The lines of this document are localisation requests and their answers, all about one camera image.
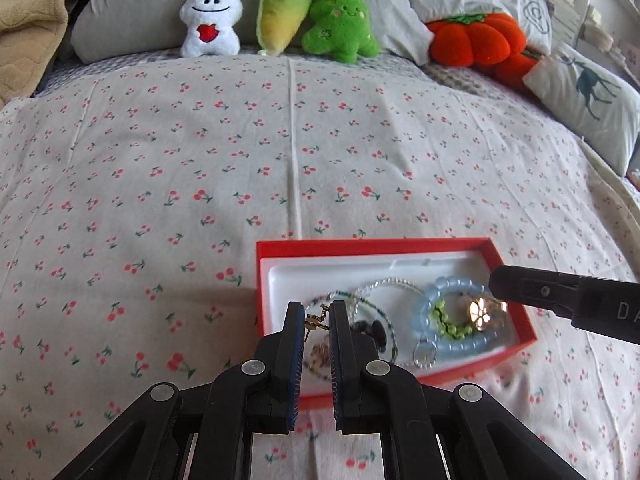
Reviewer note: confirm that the green tree plush toy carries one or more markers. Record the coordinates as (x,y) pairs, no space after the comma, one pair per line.
(340,25)

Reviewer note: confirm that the yellow green radish plush toy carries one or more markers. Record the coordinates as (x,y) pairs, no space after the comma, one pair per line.
(280,10)

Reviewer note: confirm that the small orange pumpkin plush toy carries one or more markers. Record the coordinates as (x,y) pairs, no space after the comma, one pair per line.
(510,72)

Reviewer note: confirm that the beige quilted blanket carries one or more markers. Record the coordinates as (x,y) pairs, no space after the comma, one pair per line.
(30,25)

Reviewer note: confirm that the deer print pillow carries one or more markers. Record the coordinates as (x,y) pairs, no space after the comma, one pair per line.
(585,100)

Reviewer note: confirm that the cream quilted bedspread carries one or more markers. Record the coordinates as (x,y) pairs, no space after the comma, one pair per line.
(617,195)

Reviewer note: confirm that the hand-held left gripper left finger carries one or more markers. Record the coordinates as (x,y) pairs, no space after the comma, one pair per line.
(299,360)

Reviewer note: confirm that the cherry print bed sheet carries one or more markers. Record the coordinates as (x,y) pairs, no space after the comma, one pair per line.
(150,185)

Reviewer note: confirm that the plain grey pillow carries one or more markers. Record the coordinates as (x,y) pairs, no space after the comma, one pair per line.
(130,10)

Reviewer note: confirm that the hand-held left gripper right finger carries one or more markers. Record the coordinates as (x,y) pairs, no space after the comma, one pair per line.
(335,360)

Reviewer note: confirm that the gold star earring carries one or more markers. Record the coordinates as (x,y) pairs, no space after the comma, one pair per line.
(315,319)

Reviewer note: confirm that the white rabbit plush toy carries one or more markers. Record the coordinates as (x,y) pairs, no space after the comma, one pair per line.
(207,35)

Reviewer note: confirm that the stack of books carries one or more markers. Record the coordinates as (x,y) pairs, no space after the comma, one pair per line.
(595,25)

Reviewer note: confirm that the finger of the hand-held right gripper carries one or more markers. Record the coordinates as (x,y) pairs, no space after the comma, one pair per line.
(530,287)

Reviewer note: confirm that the red cardboard box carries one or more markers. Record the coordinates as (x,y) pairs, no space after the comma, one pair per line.
(350,248)

